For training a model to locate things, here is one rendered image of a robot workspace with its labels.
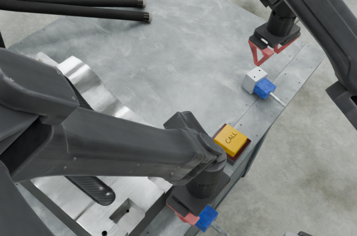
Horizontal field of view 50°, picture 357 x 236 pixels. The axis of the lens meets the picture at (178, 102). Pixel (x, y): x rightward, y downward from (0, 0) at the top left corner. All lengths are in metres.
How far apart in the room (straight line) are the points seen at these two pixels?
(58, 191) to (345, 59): 0.56
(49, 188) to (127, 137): 0.43
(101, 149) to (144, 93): 0.69
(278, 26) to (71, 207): 0.58
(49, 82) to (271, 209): 1.62
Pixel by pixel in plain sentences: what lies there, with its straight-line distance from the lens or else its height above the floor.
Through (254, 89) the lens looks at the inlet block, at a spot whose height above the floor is 0.82.
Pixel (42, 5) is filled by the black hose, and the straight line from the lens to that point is 1.15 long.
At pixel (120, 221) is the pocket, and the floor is 0.86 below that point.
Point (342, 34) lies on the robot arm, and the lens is 0.47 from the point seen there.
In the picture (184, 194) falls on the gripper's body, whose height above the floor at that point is 0.94.
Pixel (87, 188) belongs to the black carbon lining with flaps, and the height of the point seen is 0.88.
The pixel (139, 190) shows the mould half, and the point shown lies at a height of 0.89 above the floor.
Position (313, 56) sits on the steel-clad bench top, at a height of 0.80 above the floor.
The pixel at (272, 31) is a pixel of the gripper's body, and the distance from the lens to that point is 0.93.
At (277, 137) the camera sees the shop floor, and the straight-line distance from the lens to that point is 2.05.
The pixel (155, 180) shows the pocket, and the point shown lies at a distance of 0.82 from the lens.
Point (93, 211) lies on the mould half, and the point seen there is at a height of 0.89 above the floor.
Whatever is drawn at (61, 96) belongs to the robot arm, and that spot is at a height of 1.38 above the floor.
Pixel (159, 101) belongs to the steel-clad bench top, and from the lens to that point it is 1.02.
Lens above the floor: 1.59
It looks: 51 degrees down
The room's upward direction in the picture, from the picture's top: 10 degrees clockwise
